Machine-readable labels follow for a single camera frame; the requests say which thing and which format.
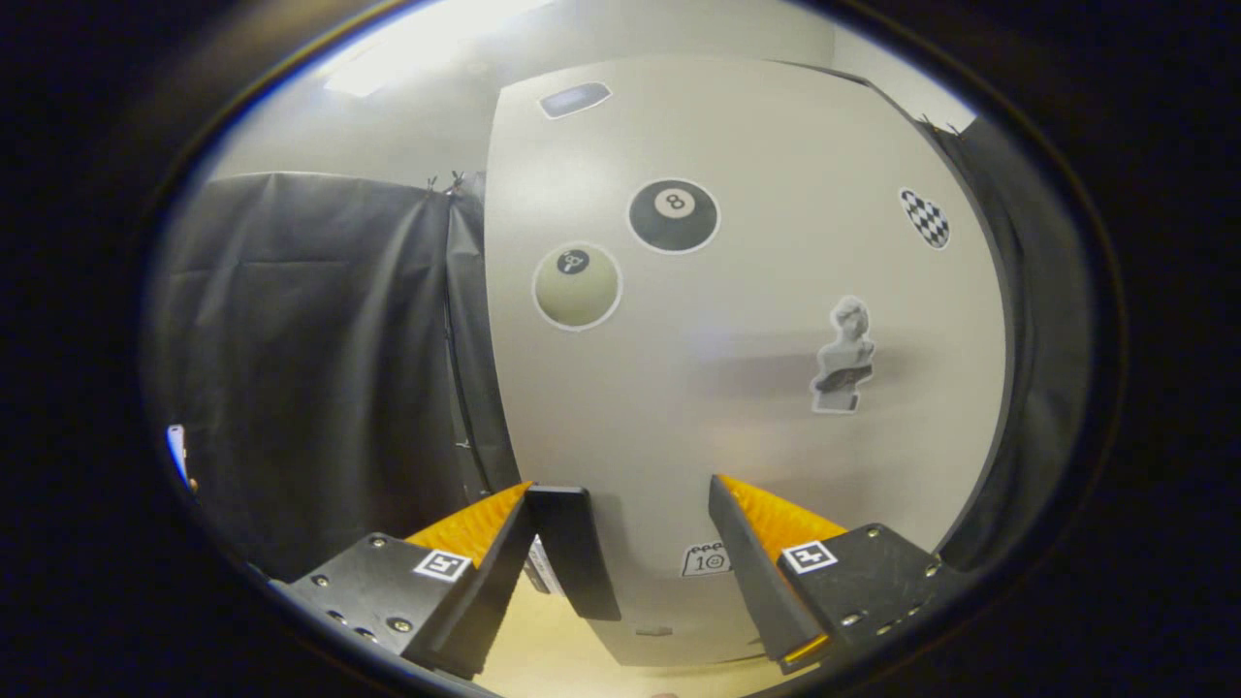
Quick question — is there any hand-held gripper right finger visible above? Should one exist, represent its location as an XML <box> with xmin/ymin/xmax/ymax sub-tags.
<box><xmin>708</xmin><ymin>473</ymin><xmax>968</xmax><ymax>677</ymax></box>

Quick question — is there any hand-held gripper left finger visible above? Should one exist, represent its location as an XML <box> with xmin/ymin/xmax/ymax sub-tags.
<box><xmin>270</xmin><ymin>480</ymin><xmax>540</xmax><ymax>682</ymax></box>

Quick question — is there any black door handle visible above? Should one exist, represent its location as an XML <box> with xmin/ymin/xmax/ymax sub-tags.
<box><xmin>524</xmin><ymin>485</ymin><xmax>622</xmax><ymax>622</ymax></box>

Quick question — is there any white cabinet door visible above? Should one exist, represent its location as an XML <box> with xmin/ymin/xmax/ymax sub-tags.
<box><xmin>483</xmin><ymin>56</ymin><xmax>1014</xmax><ymax>670</ymax></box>

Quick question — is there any book with grey cover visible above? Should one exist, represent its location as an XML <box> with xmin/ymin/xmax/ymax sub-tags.
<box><xmin>524</xmin><ymin>533</ymin><xmax>565</xmax><ymax>595</ymax></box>

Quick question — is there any black backdrop cloth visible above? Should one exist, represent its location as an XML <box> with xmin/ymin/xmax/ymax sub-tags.
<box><xmin>145</xmin><ymin>116</ymin><xmax>1097</xmax><ymax>585</ymax></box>

